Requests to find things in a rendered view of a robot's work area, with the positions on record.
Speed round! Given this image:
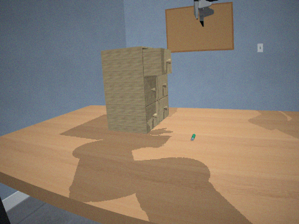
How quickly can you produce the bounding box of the tan wooden chest of drawers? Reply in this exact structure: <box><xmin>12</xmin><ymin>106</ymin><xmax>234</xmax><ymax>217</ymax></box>
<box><xmin>101</xmin><ymin>46</ymin><xmax>169</xmax><ymax>134</ymax></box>

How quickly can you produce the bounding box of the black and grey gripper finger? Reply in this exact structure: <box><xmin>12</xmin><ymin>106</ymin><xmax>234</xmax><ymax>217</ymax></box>
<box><xmin>194</xmin><ymin>0</ymin><xmax>211</xmax><ymax>19</ymax></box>
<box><xmin>199</xmin><ymin>7</ymin><xmax>214</xmax><ymax>27</ymax></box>

